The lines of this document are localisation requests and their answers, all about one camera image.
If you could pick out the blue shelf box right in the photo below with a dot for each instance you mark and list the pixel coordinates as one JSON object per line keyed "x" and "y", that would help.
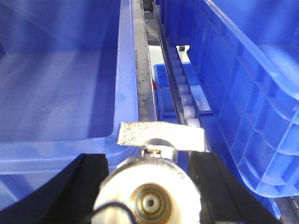
{"x": 245, "y": 54}

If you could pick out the silver metal valve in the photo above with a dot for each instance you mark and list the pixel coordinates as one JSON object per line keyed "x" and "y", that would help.
{"x": 151, "y": 188}

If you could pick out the blue shelf box left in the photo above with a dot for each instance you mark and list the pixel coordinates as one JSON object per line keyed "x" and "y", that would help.
{"x": 67, "y": 80}

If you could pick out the white roller track rail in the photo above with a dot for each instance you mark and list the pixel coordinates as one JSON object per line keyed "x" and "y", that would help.
{"x": 180, "y": 81}

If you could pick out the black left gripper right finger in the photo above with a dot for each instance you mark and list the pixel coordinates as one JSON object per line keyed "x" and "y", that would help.
{"x": 224, "y": 200}

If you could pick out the blue shelf box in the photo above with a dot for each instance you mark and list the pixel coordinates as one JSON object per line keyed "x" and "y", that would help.
{"x": 245, "y": 54}
{"x": 67, "y": 80}

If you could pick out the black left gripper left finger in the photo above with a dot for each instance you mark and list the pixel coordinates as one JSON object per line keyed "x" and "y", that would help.
{"x": 67, "y": 198}

